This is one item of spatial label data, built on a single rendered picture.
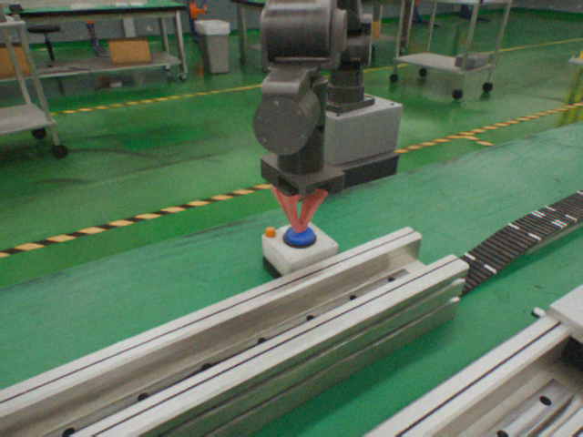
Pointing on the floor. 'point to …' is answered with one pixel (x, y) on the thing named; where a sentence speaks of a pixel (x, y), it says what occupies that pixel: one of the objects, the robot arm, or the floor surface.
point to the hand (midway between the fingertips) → (300, 226)
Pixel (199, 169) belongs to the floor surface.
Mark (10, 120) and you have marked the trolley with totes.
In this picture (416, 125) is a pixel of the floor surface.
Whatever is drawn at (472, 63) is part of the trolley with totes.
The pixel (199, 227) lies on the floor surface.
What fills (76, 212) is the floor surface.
